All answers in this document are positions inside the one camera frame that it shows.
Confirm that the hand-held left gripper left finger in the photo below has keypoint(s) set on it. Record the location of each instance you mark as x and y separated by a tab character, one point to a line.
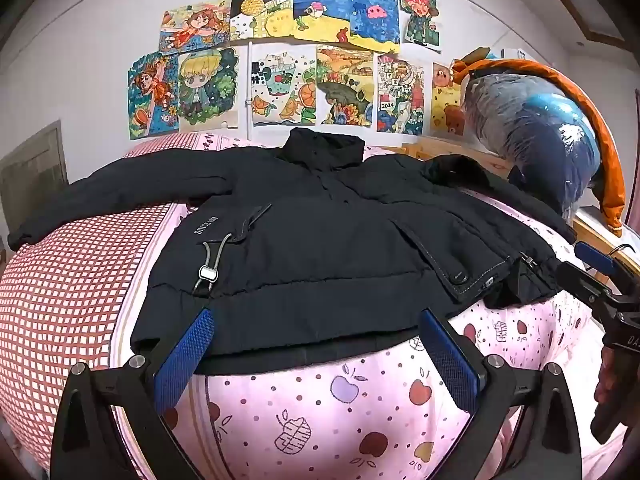
182	360

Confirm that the person's right hand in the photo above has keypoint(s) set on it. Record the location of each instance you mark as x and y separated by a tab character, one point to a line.
607	375

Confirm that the wooden bed frame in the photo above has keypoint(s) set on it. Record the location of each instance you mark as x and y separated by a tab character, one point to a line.
500	162

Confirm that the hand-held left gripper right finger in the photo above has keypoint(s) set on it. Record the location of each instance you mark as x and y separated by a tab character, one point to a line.
450	360

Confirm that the group of colourful wall drawings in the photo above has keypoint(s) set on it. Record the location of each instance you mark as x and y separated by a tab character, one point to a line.
280	75

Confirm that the black padded jacket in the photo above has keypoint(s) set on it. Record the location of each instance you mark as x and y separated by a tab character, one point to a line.
325	240

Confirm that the red checked bedding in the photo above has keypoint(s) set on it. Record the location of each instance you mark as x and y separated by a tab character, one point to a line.
65	285

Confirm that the pink apple-print quilt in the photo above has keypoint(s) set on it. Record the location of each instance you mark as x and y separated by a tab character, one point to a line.
325	425

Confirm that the grey wall panel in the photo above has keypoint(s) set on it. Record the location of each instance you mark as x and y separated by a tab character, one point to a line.
32	170

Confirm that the clear plastic bag of bedding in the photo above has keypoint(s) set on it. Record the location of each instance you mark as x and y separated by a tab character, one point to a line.
525	125

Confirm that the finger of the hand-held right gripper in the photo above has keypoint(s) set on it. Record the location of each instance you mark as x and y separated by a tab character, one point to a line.
582	280
596	256

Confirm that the white wall box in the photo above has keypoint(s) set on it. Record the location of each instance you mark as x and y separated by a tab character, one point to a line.
515	53

